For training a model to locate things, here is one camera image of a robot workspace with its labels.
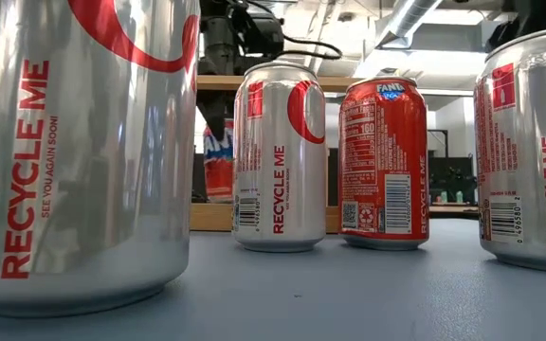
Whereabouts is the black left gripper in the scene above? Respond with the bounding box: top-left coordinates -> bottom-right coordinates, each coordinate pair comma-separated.
198,0 -> 286,143

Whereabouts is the dark red soda can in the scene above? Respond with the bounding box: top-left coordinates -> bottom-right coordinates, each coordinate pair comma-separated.
203,117 -> 234,204

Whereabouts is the silver Diet Coke can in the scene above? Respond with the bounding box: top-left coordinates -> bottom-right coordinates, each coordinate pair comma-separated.
0,0 -> 202,317
473,26 -> 546,275
231,61 -> 329,254

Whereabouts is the red Fanta can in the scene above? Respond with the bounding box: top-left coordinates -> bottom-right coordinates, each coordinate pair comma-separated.
337,76 -> 429,251

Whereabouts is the wooden slatted shelf rack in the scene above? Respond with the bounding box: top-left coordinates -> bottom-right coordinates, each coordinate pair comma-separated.
190,74 -> 364,234

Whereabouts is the ceiling light strip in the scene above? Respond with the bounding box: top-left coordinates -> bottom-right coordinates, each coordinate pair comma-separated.
417,87 -> 476,98

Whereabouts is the wooden desk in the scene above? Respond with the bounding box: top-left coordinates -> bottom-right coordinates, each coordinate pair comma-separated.
428,204 -> 481,220

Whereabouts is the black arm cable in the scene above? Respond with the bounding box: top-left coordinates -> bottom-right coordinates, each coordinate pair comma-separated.
239,0 -> 344,62

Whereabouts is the silver ceiling duct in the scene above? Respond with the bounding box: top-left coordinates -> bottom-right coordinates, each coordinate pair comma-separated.
374,0 -> 445,48

